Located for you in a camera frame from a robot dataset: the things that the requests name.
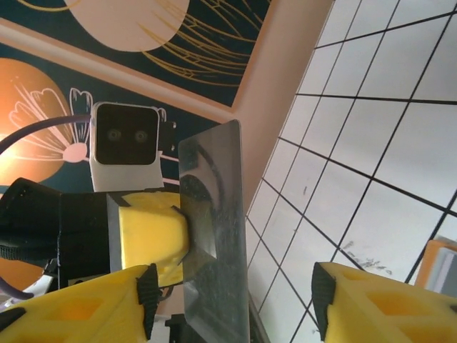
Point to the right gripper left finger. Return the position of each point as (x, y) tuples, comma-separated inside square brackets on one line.
[(71, 314)]

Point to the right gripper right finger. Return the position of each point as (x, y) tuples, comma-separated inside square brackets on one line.
[(392, 314)]

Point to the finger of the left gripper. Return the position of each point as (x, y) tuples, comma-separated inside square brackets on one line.
[(153, 236)]

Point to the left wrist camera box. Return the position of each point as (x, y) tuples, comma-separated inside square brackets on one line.
[(125, 143)]

